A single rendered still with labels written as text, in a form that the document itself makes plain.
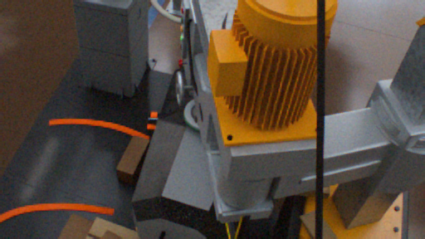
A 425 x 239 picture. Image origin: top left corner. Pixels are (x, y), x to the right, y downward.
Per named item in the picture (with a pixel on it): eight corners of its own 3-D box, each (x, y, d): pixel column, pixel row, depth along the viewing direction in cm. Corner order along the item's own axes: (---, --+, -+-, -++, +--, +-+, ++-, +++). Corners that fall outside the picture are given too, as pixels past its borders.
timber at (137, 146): (134, 144, 330) (134, 134, 321) (150, 149, 329) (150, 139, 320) (117, 178, 312) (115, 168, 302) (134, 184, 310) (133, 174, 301)
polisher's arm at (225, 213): (266, 231, 181) (294, 158, 144) (207, 238, 178) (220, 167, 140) (230, 90, 227) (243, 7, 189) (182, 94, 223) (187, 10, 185)
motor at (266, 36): (323, 138, 130) (368, 26, 99) (212, 148, 125) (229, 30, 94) (295, 66, 147) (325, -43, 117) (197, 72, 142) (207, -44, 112)
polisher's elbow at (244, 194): (258, 160, 179) (266, 128, 164) (276, 203, 168) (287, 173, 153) (209, 170, 175) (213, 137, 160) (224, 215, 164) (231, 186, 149)
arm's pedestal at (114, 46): (75, 90, 361) (61, 1, 295) (100, 48, 392) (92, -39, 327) (135, 104, 356) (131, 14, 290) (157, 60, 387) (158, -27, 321)
